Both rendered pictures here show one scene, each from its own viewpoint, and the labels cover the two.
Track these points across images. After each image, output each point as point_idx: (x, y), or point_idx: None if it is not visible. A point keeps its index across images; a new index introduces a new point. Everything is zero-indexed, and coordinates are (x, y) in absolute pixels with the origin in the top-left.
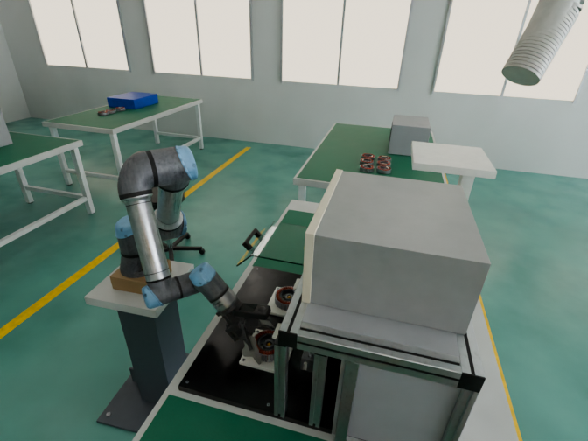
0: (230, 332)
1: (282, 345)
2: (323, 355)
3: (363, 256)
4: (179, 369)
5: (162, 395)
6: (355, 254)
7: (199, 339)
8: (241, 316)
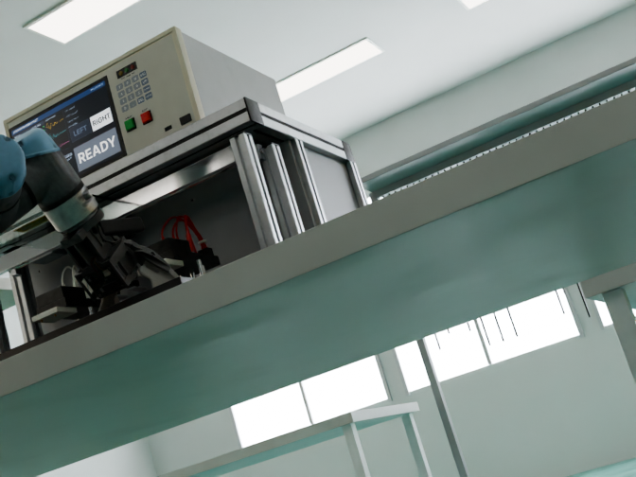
0: (117, 261)
1: (254, 119)
2: (276, 144)
3: (218, 63)
4: (128, 307)
5: (185, 282)
6: (212, 60)
7: (56, 337)
8: (114, 229)
